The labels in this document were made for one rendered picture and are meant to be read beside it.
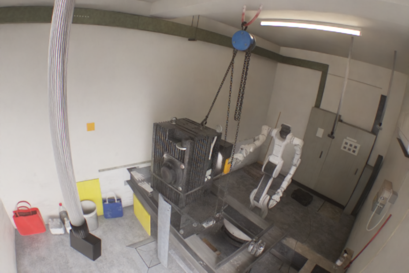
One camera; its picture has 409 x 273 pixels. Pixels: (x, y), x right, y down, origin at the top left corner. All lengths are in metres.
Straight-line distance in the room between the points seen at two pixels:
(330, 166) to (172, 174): 3.26
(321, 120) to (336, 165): 0.94
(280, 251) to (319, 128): 2.55
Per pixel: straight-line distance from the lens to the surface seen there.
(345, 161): 4.17
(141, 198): 2.79
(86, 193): 2.91
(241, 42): 1.47
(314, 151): 4.29
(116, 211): 3.03
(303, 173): 4.49
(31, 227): 3.08
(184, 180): 1.76
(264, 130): 2.46
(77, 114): 2.41
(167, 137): 1.81
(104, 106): 2.51
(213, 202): 2.12
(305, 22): 2.33
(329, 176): 4.33
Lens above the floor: 2.24
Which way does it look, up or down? 17 degrees down
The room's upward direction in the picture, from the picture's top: 9 degrees clockwise
